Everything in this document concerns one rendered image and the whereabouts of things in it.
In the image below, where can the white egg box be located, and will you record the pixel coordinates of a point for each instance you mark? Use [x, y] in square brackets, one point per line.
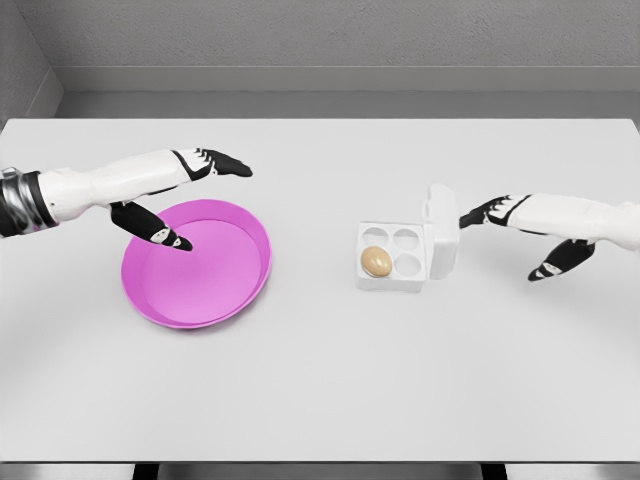
[440, 240]

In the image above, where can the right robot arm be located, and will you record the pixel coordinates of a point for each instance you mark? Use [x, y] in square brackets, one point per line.
[631, 225]

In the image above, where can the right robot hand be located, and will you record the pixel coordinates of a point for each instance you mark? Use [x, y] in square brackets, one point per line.
[555, 212]

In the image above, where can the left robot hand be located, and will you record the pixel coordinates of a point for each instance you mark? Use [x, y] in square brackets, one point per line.
[145, 172]

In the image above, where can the pink round plate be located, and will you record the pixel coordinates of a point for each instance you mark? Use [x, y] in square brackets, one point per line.
[200, 280]

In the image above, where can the brown egg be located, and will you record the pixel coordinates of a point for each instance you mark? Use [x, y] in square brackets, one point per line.
[376, 260]

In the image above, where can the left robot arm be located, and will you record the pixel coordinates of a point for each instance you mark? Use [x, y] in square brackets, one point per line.
[45, 200]

